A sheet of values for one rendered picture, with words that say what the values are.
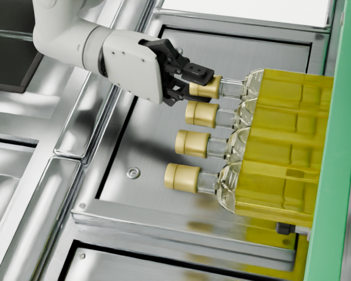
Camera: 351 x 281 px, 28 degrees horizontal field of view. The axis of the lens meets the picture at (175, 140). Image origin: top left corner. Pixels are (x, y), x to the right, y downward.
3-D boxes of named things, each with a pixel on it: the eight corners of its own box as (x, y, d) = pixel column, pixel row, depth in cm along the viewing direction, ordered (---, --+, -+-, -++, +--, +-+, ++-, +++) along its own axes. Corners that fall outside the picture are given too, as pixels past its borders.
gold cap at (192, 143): (211, 144, 98) (181, 139, 99) (211, 127, 96) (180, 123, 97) (206, 164, 96) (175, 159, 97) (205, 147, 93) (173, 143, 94)
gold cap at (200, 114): (219, 115, 102) (190, 111, 103) (219, 98, 99) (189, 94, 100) (214, 133, 100) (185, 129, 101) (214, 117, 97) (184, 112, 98)
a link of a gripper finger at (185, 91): (168, 103, 108) (206, 117, 106) (166, 89, 106) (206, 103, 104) (178, 90, 110) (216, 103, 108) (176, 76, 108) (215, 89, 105)
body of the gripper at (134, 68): (98, 90, 112) (159, 113, 108) (88, 43, 104) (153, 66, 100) (122, 60, 116) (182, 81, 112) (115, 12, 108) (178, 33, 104)
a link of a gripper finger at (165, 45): (129, 56, 106) (157, 78, 107) (148, 30, 100) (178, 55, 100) (133, 51, 107) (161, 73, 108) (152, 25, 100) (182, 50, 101)
